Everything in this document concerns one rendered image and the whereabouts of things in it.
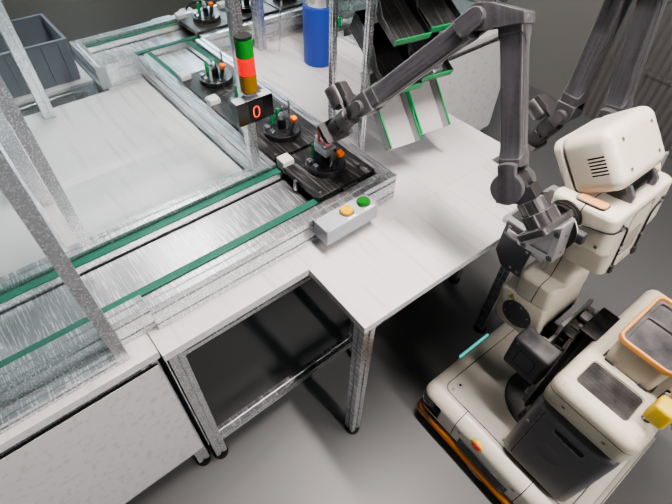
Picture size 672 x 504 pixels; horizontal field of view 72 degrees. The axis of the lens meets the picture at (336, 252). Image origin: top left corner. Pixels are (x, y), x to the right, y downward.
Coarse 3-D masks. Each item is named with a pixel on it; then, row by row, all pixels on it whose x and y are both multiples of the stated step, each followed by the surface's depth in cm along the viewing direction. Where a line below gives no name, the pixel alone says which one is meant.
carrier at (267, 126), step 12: (276, 108) 168; (288, 108) 169; (264, 120) 175; (276, 120) 172; (288, 120) 172; (300, 120) 176; (264, 132) 167; (276, 132) 167; (288, 132) 165; (300, 132) 169; (312, 132) 171; (264, 144) 165; (276, 144) 165; (288, 144) 165; (300, 144) 165; (276, 156) 160
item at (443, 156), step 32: (256, 64) 228; (288, 64) 229; (352, 64) 231; (288, 96) 209; (320, 96) 209; (352, 128) 193; (448, 128) 194; (384, 160) 178; (416, 160) 179; (448, 160) 179; (480, 160) 180; (416, 192) 166; (320, 256) 144; (256, 288) 136; (192, 320) 128; (224, 320) 128; (160, 352) 121
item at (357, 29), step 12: (360, 12) 147; (360, 24) 146; (360, 36) 148; (384, 36) 155; (360, 48) 151; (372, 48) 145; (384, 48) 153; (396, 48) 154; (408, 48) 150; (372, 60) 147; (384, 60) 151; (396, 60) 152; (384, 72) 150; (420, 84) 149
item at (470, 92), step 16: (496, 32) 260; (352, 48) 243; (464, 48) 249; (480, 48) 260; (496, 48) 270; (464, 64) 259; (480, 64) 269; (496, 64) 281; (448, 80) 258; (464, 80) 268; (480, 80) 280; (496, 80) 292; (448, 96) 268; (464, 96) 279; (480, 96) 291; (496, 96) 304; (448, 112) 278; (464, 112) 290; (480, 112) 303; (480, 128) 317
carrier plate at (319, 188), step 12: (336, 144) 166; (300, 156) 161; (348, 156) 161; (288, 168) 156; (300, 168) 156; (348, 168) 157; (360, 168) 157; (372, 168) 157; (300, 180) 152; (312, 180) 152; (324, 180) 152; (336, 180) 152; (348, 180) 152; (360, 180) 155; (312, 192) 148; (324, 192) 148; (336, 192) 151
